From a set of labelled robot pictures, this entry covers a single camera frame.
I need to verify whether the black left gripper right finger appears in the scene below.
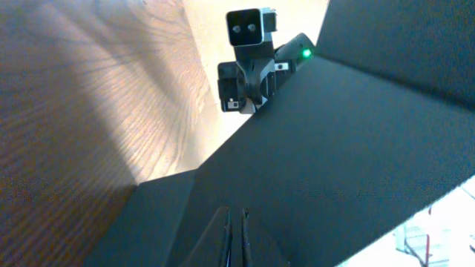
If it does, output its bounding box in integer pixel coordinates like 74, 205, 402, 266
241, 208, 289, 267

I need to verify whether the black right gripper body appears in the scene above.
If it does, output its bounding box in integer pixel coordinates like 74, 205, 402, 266
217, 58, 276, 114

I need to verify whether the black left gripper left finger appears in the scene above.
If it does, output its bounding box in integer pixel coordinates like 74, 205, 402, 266
180, 207, 232, 267

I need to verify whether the dark green box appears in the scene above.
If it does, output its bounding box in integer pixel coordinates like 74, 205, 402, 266
85, 0, 474, 266

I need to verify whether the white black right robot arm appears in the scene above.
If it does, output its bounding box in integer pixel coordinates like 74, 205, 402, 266
217, 33, 315, 114

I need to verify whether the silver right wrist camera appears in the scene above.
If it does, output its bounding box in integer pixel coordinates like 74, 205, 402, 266
226, 7, 277, 61

